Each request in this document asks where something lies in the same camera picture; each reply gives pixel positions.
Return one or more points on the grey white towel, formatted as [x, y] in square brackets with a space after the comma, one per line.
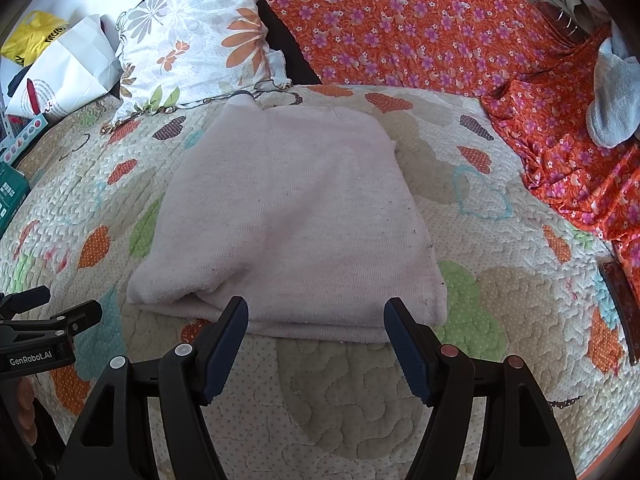
[615, 95]

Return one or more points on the person's left hand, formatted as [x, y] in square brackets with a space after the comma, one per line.
[26, 410]

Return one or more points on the green box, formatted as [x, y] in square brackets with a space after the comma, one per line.
[10, 195]

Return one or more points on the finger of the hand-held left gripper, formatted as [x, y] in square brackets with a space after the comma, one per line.
[27, 297]
[80, 312]

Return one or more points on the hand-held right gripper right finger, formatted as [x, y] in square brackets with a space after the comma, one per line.
[410, 355]

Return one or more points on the white paper bag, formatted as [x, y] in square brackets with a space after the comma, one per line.
[75, 75]

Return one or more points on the white floral pillow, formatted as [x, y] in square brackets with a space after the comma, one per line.
[200, 35]

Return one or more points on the paint palette box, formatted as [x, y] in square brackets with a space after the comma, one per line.
[22, 137]

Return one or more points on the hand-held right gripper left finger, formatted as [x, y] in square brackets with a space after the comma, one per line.
[227, 355]

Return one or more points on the quilted heart print bedspread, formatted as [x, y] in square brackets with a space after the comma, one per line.
[325, 410]

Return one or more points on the pink knit baby sweater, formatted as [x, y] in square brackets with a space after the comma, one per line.
[300, 200]

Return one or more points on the orange floral cloth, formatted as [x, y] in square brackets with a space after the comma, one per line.
[400, 25]

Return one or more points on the yellow plastic bag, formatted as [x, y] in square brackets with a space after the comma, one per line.
[30, 35]

